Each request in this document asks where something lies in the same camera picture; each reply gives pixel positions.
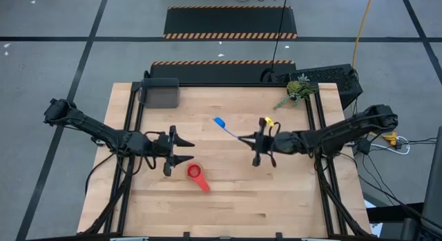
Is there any yellow hanging cable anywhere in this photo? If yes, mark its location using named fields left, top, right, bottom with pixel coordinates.
left=350, top=0, right=398, bottom=147

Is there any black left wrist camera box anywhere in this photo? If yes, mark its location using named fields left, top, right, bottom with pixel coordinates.
left=153, top=135, right=171, bottom=156

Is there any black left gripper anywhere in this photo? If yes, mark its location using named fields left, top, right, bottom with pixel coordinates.
left=151, top=125, right=195, bottom=177

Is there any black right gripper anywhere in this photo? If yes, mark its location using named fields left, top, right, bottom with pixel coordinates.
left=238, top=117, right=278, bottom=168

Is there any black hanging cable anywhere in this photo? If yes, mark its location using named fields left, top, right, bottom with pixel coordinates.
left=270, top=0, right=290, bottom=73

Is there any black perforated computer case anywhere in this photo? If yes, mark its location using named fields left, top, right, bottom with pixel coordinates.
left=268, top=63, right=364, bottom=111

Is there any yellow power plug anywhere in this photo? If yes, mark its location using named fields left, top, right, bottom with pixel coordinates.
left=382, top=131, right=398, bottom=147

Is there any small blue measuring cup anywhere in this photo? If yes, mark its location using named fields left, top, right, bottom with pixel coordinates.
left=212, top=117, right=240, bottom=139

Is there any grey translucent basket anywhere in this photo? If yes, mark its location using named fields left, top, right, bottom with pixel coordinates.
left=137, top=77, right=181, bottom=110

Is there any black power adapter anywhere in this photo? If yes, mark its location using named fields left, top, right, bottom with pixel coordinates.
left=356, top=137, right=372, bottom=156

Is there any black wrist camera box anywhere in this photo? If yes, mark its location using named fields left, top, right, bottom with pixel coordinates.
left=153, top=135, right=171, bottom=156
left=262, top=133, right=278, bottom=153

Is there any black hazard-striped floor mat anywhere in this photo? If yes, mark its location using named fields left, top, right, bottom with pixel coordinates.
left=162, top=6, right=298, bottom=41
left=148, top=59, right=298, bottom=84

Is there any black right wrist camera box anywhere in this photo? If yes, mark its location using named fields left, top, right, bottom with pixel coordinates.
left=262, top=133, right=278, bottom=153

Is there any black aluminium table frame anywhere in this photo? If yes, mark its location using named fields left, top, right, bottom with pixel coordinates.
left=77, top=81, right=373, bottom=240

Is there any black equipment cart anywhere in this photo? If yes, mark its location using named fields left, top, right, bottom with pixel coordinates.
left=400, top=126, right=442, bottom=241

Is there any potted succulent plant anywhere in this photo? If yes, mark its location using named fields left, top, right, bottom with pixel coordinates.
left=273, top=73, right=317, bottom=111

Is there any red measuring cup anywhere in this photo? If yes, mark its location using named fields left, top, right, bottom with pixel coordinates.
left=185, top=162, right=211, bottom=193

